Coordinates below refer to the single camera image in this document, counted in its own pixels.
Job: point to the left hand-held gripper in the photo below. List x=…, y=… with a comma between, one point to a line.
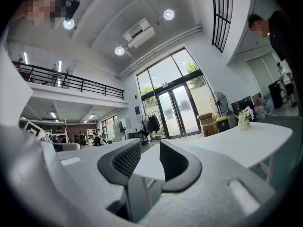
x=34, y=130

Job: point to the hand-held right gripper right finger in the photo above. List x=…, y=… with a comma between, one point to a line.
x=213, y=185

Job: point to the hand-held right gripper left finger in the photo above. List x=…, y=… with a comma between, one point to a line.
x=78, y=174

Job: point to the large white table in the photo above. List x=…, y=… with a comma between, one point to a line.
x=236, y=143

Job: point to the cardboard box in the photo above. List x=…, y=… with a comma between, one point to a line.
x=205, y=118
x=209, y=129

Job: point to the yellow-lid waste bin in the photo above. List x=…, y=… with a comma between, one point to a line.
x=222, y=124

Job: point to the black standing fan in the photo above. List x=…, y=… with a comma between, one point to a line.
x=219, y=102
x=121, y=128

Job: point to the small white table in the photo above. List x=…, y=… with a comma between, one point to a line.
x=151, y=164

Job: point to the black mezzanine railing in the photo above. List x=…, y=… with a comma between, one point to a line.
x=82, y=84

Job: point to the white flower pot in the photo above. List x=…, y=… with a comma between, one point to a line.
x=245, y=124

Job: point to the black equipment case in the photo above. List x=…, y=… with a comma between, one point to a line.
x=241, y=105

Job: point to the glass entrance door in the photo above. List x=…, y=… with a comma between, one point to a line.
x=176, y=107

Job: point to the clothes rack with dark coats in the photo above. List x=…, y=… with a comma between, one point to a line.
x=151, y=124

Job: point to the black cabinet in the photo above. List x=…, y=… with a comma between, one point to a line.
x=277, y=94

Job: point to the round ceiling light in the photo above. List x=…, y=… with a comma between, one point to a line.
x=169, y=14
x=119, y=50
x=68, y=24

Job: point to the person's head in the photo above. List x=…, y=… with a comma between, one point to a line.
x=39, y=5

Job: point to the white ceiling air conditioner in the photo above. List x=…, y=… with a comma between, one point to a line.
x=139, y=32

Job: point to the black window grille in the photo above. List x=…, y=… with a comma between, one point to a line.
x=221, y=15

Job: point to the blue wall poster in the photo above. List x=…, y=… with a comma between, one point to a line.
x=137, y=110

